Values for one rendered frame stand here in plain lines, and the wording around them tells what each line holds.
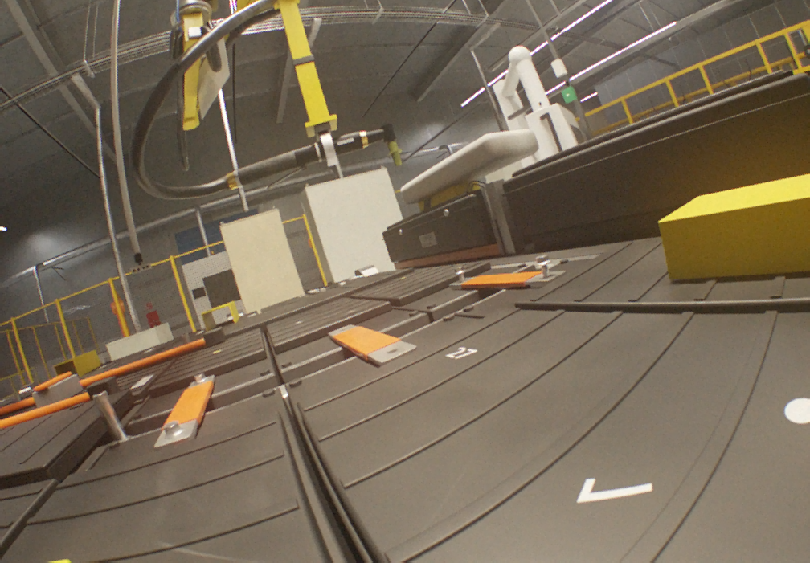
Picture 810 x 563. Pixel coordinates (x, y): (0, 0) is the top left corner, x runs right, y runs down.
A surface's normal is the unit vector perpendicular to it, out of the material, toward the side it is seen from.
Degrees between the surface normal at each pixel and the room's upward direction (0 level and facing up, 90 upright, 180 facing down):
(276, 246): 90
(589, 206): 90
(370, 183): 90
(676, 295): 0
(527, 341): 0
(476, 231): 90
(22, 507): 0
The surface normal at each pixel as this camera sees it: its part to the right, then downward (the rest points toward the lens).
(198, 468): -0.31, -0.95
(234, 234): 0.40, -0.08
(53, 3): 0.33, 0.94
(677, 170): -0.86, 0.30
